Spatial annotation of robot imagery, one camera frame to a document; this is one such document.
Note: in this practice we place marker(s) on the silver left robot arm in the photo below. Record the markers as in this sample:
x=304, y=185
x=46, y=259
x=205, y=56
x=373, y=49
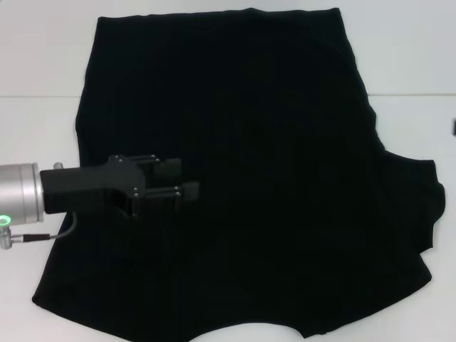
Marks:
x=21, y=192

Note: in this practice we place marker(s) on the black shirt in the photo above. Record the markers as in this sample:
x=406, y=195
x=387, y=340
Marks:
x=267, y=142

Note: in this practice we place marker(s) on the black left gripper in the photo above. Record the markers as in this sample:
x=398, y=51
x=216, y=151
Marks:
x=89, y=187

